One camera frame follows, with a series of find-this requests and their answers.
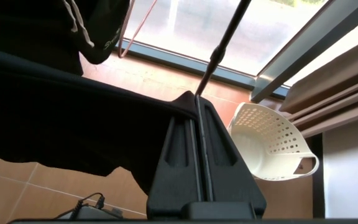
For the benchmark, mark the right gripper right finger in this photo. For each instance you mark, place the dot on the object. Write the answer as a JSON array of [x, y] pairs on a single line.
[[235, 186]]

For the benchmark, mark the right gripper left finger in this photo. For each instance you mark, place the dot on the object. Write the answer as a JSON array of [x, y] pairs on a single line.
[[172, 183]]

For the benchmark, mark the black garment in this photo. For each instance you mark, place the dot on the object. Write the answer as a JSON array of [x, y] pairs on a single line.
[[73, 124]]

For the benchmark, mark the pink clothes hanger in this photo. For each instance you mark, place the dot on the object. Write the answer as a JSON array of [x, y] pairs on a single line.
[[121, 40]]

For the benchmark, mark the black shorts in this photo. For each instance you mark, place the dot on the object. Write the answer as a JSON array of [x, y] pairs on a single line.
[[26, 31]]

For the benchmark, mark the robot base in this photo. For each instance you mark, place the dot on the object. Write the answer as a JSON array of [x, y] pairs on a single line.
[[89, 213]]

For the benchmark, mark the white laundry basket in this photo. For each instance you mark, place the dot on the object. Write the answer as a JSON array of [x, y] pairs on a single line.
[[259, 146]]

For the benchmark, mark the black clothes rack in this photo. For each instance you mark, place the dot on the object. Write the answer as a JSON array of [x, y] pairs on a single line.
[[217, 54]]

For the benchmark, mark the beige curtain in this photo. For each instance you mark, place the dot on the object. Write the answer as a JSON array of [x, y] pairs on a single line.
[[337, 93]]

